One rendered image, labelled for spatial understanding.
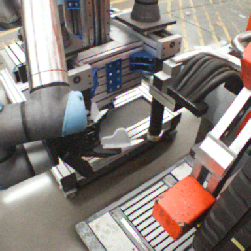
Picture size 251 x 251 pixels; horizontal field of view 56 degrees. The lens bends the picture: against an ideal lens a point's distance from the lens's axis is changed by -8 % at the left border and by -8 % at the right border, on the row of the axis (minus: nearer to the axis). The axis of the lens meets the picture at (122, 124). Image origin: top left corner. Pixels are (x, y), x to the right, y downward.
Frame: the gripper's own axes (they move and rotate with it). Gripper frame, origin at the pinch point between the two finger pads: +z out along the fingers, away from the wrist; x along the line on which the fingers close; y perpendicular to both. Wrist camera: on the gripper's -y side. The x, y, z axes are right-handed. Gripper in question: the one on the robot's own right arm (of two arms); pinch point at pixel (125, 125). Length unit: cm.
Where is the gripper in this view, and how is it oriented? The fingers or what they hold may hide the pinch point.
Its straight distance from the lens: 62.4
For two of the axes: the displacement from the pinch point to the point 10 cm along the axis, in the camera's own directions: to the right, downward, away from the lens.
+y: -0.2, -8.0, -6.0
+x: -5.6, -4.9, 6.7
